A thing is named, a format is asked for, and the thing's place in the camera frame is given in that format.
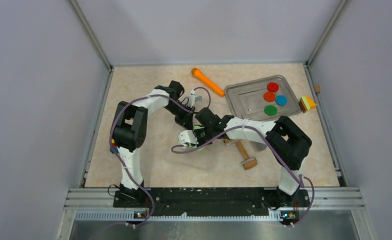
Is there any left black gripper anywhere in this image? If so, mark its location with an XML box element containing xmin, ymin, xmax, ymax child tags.
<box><xmin>164</xmin><ymin>101</ymin><xmax>196</xmax><ymax>132</ymax></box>

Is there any wooden double-ended roller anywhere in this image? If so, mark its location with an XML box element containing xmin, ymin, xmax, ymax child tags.
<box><xmin>223</xmin><ymin>139</ymin><xmax>258</xmax><ymax>170</ymax></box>

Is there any green dough lump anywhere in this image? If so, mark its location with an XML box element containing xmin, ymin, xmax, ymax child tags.
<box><xmin>193</xmin><ymin>124</ymin><xmax>206</xmax><ymax>148</ymax></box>

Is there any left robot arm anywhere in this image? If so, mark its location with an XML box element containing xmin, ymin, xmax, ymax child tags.
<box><xmin>109</xmin><ymin>80</ymin><xmax>195</xmax><ymax>207</ymax></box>

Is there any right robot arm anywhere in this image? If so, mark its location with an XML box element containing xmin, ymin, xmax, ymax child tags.
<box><xmin>193</xmin><ymin>107</ymin><xmax>312</xmax><ymax>206</ymax></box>

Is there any green dough disc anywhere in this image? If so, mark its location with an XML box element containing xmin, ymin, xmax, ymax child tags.
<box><xmin>264</xmin><ymin>105</ymin><xmax>278</xmax><ymax>116</ymax></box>

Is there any orange dough disc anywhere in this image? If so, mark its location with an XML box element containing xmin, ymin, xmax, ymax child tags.
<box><xmin>263</xmin><ymin>91</ymin><xmax>276</xmax><ymax>103</ymax></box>

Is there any red dough disc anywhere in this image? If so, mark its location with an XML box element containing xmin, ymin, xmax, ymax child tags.
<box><xmin>266</xmin><ymin>82</ymin><xmax>280</xmax><ymax>93</ymax></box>

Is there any blue dough disc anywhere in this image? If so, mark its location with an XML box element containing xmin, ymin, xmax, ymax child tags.
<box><xmin>275</xmin><ymin>95</ymin><xmax>288</xmax><ymax>107</ymax></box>

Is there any orange plastic rolling pin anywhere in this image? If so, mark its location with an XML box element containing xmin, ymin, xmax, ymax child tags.
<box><xmin>191</xmin><ymin>67</ymin><xmax>226</xmax><ymax>97</ymax></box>

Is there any stainless steel tray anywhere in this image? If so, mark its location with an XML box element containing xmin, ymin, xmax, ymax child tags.
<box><xmin>224</xmin><ymin>75</ymin><xmax>302</xmax><ymax>121</ymax></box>

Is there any yellow red blue toy brick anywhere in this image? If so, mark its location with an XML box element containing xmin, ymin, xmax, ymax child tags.
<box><xmin>109</xmin><ymin>139</ymin><xmax>119</xmax><ymax>154</ymax></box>

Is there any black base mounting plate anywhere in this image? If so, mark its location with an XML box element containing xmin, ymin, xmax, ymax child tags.
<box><xmin>113</xmin><ymin>187</ymin><xmax>310</xmax><ymax>217</ymax></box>

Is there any orange yellow foam block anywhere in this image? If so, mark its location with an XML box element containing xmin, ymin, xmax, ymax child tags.
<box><xmin>298</xmin><ymin>96</ymin><xmax>317</xmax><ymax>113</ymax></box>

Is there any small wooden block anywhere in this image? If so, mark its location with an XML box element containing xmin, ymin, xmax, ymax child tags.
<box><xmin>313</xmin><ymin>84</ymin><xmax>321</xmax><ymax>94</ymax></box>

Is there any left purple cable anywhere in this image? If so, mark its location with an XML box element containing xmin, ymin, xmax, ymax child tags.
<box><xmin>108</xmin><ymin>86</ymin><xmax>212</xmax><ymax>229</ymax></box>

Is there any purple cable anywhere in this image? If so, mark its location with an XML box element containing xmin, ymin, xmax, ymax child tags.
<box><xmin>170</xmin><ymin>125</ymin><xmax>316</xmax><ymax>228</ymax></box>
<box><xmin>108</xmin><ymin>86</ymin><xmax>212</xmax><ymax>229</ymax></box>

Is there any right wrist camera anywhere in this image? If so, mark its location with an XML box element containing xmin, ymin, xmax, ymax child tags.
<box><xmin>177</xmin><ymin>130</ymin><xmax>199</xmax><ymax>147</ymax></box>

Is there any metal scraper wooden handle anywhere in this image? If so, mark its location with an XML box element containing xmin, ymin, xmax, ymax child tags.
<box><xmin>250</xmin><ymin>141</ymin><xmax>267</xmax><ymax>152</ymax></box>

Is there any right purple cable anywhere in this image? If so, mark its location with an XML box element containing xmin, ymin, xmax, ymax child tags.
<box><xmin>170</xmin><ymin>125</ymin><xmax>316</xmax><ymax>228</ymax></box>

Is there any aluminium frame rail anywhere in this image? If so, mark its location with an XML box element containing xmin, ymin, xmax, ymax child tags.
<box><xmin>56</xmin><ymin>187</ymin><xmax>377</xmax><ymax>240</ymax></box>

